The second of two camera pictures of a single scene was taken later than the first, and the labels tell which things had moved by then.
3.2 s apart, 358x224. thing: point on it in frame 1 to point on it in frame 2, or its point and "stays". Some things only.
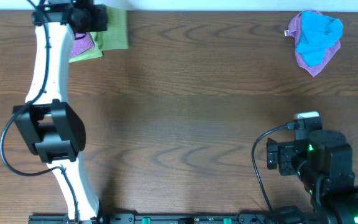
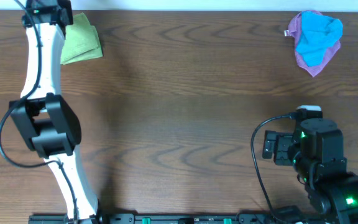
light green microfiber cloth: (116, 36) to (81, 41)
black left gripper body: (96, 18) to (46, 15)
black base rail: (179, 218) stays
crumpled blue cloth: (317, 33) stays
